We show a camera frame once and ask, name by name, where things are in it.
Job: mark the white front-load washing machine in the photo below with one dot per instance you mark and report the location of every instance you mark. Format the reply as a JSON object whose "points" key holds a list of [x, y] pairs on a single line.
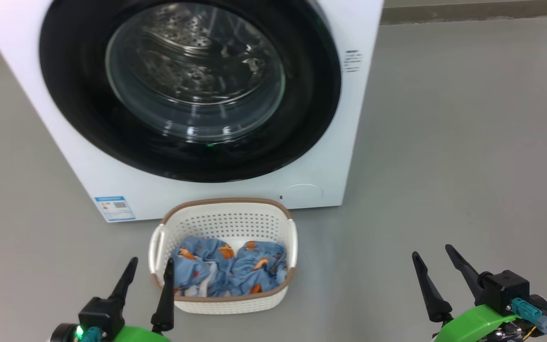
{"points": [[311, 161]]}

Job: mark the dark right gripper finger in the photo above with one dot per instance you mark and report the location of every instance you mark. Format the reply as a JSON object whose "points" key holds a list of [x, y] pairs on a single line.
{"points": [[466, 273], [432, 299]]}

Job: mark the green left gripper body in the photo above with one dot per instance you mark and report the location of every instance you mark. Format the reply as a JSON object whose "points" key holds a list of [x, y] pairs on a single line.
{"points": [[140, 335]]}

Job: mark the teal left camera connector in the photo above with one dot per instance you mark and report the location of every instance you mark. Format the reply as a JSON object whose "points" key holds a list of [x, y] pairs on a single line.
{"points": [[92, 335]]}

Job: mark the blue energy label sticker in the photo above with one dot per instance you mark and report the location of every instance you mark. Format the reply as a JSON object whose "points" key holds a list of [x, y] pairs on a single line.
{"points": [[116, 209]]}

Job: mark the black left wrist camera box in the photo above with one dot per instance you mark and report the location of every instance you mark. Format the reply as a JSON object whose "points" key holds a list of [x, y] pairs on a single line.
{"points": [[102, 316]]}

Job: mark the white perforated brown-rimmed laundry basket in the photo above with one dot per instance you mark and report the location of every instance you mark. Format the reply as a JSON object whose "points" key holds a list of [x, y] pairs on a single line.
{"points": [[226, 221]]}

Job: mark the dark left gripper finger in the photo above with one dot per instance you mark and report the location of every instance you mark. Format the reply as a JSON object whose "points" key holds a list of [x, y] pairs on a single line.
{"points": [[124, 285], [165, 308]]}

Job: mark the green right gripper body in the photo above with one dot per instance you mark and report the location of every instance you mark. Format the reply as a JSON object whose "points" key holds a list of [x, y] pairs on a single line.
{"points": [[473, 325]]}

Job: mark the teal right camera connector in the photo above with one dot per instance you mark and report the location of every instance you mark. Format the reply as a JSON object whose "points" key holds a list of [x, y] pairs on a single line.
{"points": [[532, 313]]}

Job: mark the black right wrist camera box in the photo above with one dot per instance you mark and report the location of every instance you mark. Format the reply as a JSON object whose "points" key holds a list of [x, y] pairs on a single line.
{"points": [[504, 289]]}

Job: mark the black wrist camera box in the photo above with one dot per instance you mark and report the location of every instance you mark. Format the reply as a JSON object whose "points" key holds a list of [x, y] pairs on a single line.
{"points": [[102, 316], [504, 289]]}

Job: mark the teal camera connector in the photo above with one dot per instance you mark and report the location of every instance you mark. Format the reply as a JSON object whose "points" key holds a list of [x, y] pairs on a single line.
{"points": [[532, 313], [92, 335]]}

